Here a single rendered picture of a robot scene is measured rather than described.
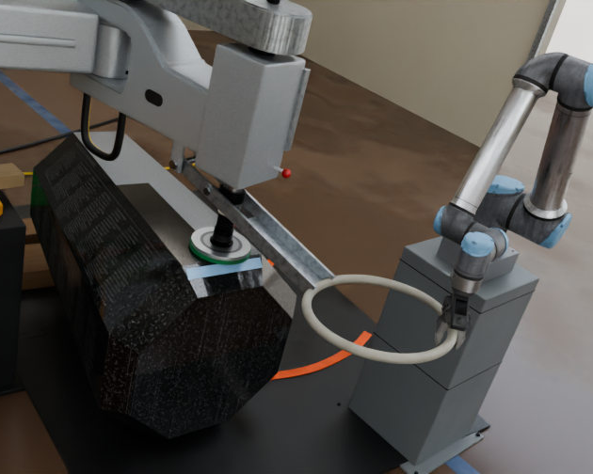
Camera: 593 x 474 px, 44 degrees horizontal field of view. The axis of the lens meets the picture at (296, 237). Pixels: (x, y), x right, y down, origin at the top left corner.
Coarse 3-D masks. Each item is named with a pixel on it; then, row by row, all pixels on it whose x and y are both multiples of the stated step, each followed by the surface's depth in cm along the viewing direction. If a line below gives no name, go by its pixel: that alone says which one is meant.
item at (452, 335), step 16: (320, 288) 237; (400, 288) 246; (304, 304) 224; (432, 304) 239; (336, 336) 210; (448, 336) 221; (352, 352) 207; (368, 352) 206; (384, 352) 207; (432, 352) 211
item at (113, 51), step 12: (108, 24) 254; (108, 36) 255; (120, 36) 256; (96, 48) 258; (108, 48) 257; (120, 48) 258; (96, 60) 260; (108, 60) 259; (120, 60) 261; (96, 72) 261; (108, 72) 261; (120, 72) 263
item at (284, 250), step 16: (192, 160) 257; (192, 176) 251; (208, 192) 247; (224, 208) 246; (256, 208) 252; (240, 224) 244; (256, 224) 250; (272, 224) 250; (256, 240) 242; (272, 240) 248; (288, 240) 248; (272, 256) 239; (288, 256) 245; (304, 256) 246; (288, 272) 237; (304, 272) 243; (320, 272) 244; (304, 288) 235
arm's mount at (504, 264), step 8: (448, 240) 281; (440, 248) 285; (448, 248) 282; (456, 248) 280; (512, 248) 286; (440, 256) 286; (448, 256) 283; (456, 256) 280; (504, 256) 279; (512, 256) 282; (488, 264) 270; (496, 264) 275; (504, 264) 280; (512, 264) 286; (488, 272) 273; (496, 272) 279; (504, 272) 284
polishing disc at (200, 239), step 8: (200, 232) 262; (208, 232) 263; (192, 240) 256; (200, 240) 257; (208, 240) 258; (232, 240) 263; (240, 240) 264; (200, 248) 252; (208, 248) 253; (216, 248) 255; (224, 248) 256; (232, 248) 257; (240, 248) 259; (248, 248) 260; (208, 256) 251; (216, 256) 250; (224, 256) 251; (232, 256) 253; (240, 256) 254
